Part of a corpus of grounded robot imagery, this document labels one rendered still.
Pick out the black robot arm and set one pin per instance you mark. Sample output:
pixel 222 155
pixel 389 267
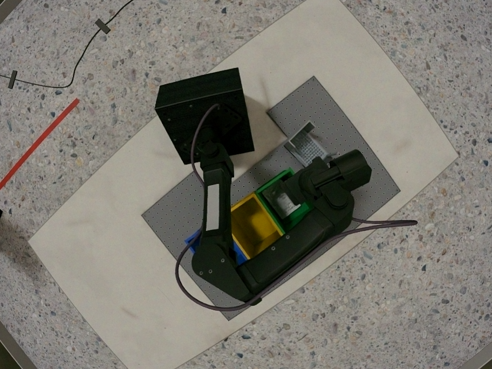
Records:
pixel 216 261

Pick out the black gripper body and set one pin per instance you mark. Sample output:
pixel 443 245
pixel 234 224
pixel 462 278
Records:
pixel 293 184

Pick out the green bin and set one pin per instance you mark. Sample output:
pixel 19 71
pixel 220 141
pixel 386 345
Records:
pixel 292 219

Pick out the yellow open bin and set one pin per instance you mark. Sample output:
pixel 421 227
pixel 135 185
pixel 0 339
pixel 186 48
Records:
pixel 253 229

